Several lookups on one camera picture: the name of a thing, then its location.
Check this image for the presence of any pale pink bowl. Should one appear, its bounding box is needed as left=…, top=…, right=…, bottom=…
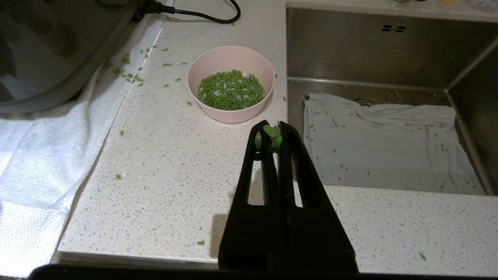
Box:
left=187, top=46, right=275, bottom=124

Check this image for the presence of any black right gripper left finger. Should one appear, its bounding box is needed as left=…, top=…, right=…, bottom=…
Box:
left=218, top=120, right=281, bottom=273

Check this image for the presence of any black rice cooker lid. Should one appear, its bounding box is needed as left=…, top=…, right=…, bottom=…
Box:
left=0, top=0, right=135, bottom=105

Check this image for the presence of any green rice grains pile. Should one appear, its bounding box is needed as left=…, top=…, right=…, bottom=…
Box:
left=197, top=69, right=265, bottom=111

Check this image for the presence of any black rice cooker body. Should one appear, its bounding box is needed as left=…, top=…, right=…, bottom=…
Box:
left=0, top=0, right=142, bottom=114

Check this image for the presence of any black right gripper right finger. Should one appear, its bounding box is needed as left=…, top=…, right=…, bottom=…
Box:
left=277, top=121, right=359, bottom=273

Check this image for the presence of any stainless steel sink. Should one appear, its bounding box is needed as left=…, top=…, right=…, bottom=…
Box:
left=286, top=6, right=498, bottom=197

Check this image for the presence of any green grain clump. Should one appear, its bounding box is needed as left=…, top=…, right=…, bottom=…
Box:
left=254, top=124, right=284, bottom=154

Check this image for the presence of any black power cable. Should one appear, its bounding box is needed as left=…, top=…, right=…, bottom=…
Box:
left=145, top=0, right=241, bottom=25

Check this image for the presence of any white cloth in sink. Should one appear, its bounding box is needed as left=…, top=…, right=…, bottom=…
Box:
left=303, top=92, right=486, bottom=195

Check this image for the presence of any black electric rice cooker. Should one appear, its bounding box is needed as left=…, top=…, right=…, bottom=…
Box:
left=0, top=0, right=175, bottom=278

